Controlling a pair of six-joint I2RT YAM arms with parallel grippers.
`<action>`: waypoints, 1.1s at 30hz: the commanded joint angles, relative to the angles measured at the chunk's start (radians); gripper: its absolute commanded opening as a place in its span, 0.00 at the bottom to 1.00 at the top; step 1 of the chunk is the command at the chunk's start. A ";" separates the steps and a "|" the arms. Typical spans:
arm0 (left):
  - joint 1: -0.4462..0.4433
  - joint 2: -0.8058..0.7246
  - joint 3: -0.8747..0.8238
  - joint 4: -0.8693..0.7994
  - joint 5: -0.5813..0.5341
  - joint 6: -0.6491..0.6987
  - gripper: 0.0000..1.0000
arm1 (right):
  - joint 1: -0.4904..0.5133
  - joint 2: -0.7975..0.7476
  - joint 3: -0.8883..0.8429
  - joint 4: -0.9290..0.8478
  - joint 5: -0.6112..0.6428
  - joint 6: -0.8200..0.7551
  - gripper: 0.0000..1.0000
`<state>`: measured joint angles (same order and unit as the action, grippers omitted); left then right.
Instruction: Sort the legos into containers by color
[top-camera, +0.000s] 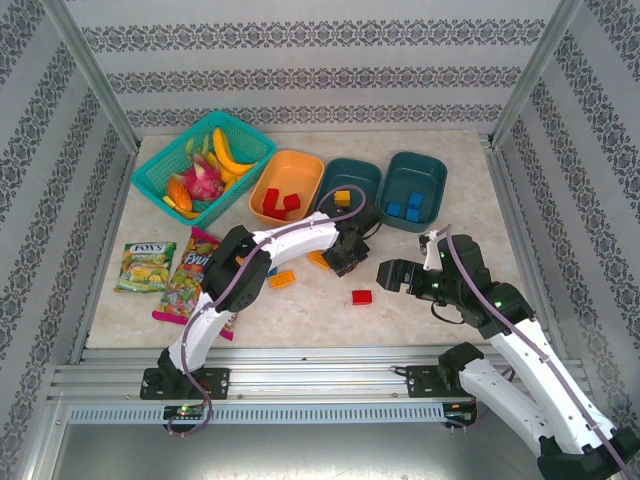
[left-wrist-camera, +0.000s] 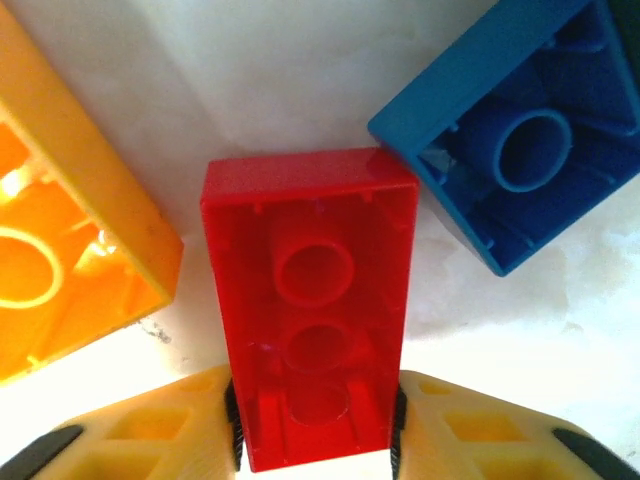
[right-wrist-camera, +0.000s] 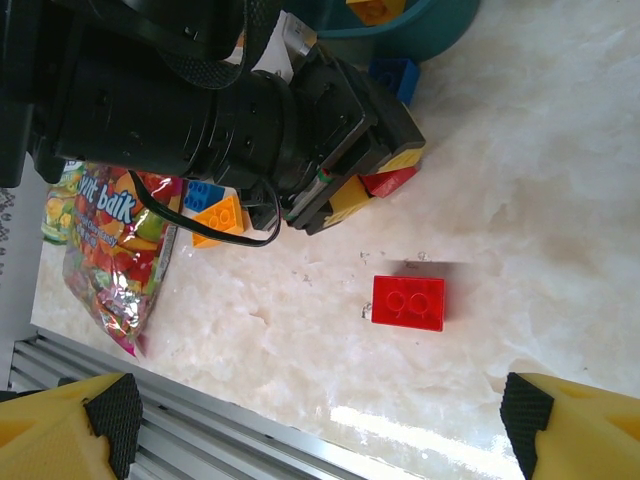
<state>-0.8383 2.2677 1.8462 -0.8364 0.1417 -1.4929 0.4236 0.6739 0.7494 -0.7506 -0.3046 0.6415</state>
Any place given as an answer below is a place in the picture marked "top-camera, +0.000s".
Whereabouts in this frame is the dark teal plastic container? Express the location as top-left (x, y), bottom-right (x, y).
top-left (378, 151), bottom-right (449, 235)
top-left (314, 157), bottom-right (384, 227)

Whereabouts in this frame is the orange plastic container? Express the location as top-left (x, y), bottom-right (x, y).
top-left (248, 149), bottom-right (326, 225)

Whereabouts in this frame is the colourful fruit candy bag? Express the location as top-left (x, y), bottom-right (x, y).
top-left (152, 226), bottom-right (239, 342)

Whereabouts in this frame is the teal plastic mesh basket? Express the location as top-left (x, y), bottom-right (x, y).
top-left (131, 110), bottom-right (279, 225)

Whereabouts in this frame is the small yellow toy banana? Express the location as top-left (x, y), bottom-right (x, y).
top-left (205, 151), bottom-right (242, 193)

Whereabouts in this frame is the pink toy dragon fruit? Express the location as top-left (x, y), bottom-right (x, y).
top-left (180, 152), bottom-right (226, 201)

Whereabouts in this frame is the yellow toy fruit slice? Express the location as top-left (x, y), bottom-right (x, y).
top-left (161, 194), bottom-right (202, 221)

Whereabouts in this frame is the large yellow toy banana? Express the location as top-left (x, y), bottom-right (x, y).
top-left (212, 126), bottom-right (259, 177)

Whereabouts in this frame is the orange toy fruit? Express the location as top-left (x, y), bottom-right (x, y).
top-left (166, 177), bottom-right (194, 214)

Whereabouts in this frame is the green Fox's candy bag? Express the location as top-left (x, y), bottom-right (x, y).
top-left (113, 241), bottom-right (178, 295)

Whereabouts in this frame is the left small circuit board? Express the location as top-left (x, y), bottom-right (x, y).
top-left (163, 405), bottom-right (206, 420)

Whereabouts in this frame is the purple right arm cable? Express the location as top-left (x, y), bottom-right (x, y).
top-left (442, 223), bottom-right (634, 480)

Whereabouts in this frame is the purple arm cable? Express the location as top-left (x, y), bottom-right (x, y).
top-left (442, 223), bottom-right (634, 480)
top-left (167, 184), bottom-right (369, 439)

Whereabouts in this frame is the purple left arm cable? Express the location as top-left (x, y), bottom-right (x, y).
top-left (167, 184), bottom-right (369, 439)

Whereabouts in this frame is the aluminium side rail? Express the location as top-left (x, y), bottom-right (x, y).
top-left (68, 142), bottom-right (142, 366)
top-left (480, 133), bottom-right (570, 360)

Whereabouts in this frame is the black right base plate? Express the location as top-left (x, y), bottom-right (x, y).
top-left (404, 364), bottom-right (499, 399)

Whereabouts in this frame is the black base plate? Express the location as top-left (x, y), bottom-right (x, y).
top-left (139, 367), bottom-right (231, 401)
top-left (404, 364), bottom-right (499, 399)

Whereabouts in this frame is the aluminium mounting rail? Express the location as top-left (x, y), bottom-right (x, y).
top-left (47, 344), bottom-right (591, 401)

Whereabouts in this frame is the grey slotted cable duct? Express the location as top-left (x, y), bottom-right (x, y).
top-left (64, 403), bottom-right (446, 426)

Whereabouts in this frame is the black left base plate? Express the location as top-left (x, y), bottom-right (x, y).
top-left (139, 367), bottom-right (231, 401)

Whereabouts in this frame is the aluminium frame post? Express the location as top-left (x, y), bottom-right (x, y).
top-left (38, 0), bottom-right (142, 154)
top-left (487, 0), bottom-right (586, 149)

